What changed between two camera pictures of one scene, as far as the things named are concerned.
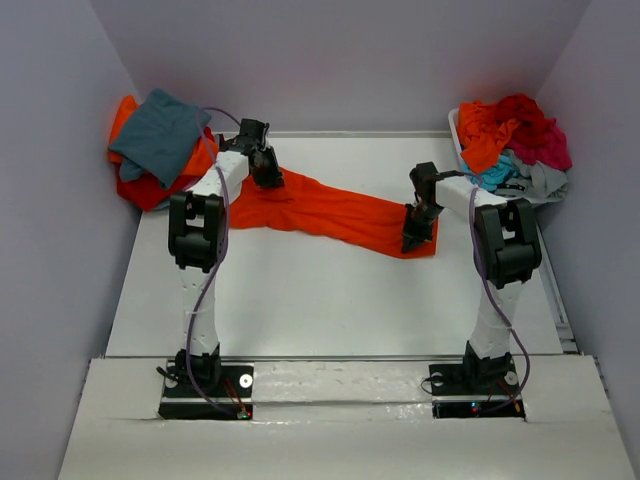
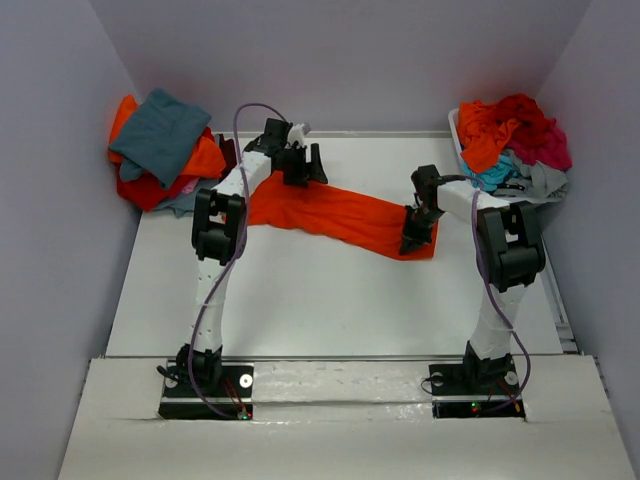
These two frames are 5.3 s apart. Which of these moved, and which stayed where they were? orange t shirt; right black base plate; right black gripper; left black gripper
Moved: left black gripper
Stayed: right black gripper; orange t shirt; right black base plate
